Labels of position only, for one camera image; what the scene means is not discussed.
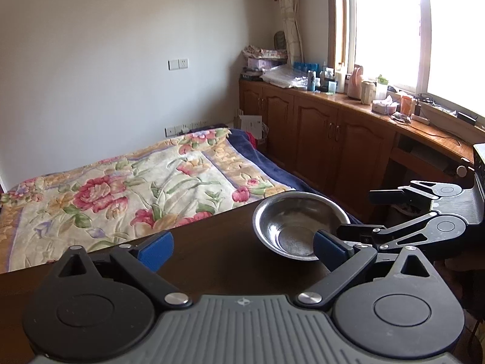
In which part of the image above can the small steel bowl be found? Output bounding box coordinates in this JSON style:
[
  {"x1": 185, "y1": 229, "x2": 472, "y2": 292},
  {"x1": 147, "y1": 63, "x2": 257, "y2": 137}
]
[{"x1": 253, "y1": 191, "x2": 350, "y2": 261}]

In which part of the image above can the floral bed quilt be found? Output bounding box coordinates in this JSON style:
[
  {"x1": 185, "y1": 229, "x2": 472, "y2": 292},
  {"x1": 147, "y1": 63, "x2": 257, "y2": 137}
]
[{"x1": 1, "y1": 127, "x2": 294, "y2": 272}]

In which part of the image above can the wooden cabinet row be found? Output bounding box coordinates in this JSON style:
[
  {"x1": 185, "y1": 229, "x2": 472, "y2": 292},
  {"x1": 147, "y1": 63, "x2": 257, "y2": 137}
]
[{"x1": 239, "y1": 80, "x2": 473, "y2": 224}]

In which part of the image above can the pink bottle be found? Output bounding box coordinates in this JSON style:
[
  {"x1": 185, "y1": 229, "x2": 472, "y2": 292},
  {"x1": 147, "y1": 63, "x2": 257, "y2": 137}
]
[{"x1": 347, "y1": 64, "x2": 363, "y2": 100}]

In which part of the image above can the dark blue blanket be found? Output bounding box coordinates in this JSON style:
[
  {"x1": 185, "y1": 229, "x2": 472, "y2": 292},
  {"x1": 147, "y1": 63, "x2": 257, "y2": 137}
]
[{"x1": 227, "y1": 127, "x2": 365, "y2": 224}]

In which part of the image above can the white paper box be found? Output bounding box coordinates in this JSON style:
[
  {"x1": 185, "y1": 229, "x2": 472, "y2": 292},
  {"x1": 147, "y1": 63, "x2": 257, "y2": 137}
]
[{"x1": 235, "y1": 114, "x2": 263, "y2": 140}]

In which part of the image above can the clear plastic bag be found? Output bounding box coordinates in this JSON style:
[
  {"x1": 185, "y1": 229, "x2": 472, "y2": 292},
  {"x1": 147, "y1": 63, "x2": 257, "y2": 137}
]
[{"x1": 261, "y1": 65, "x2": 307, "y2": 89}]

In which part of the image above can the stack of floral boxes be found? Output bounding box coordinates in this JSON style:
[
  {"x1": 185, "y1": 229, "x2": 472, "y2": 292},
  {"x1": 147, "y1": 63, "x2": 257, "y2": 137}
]
[{"x1": 242, "y1": 45, "x2": 288, "y2": 77}]

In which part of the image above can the beige patterned curtain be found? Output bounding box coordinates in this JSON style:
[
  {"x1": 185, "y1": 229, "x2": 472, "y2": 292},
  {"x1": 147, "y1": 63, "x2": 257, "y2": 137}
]
[{"x1": 278, "y1": 0, "x2": 303, "y2": 65}]

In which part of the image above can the white wall socket strip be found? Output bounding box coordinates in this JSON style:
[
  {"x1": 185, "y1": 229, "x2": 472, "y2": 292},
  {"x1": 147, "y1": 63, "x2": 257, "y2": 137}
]
[{"x1": 164, "y1": 121, "x2": 208, "y2": 137}]

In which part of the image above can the white wall switch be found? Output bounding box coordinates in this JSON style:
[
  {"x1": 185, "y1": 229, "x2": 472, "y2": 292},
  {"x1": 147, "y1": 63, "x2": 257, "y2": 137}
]
[{"x1": 168, "y1": 58, "x2": 189, "y2": 71}]

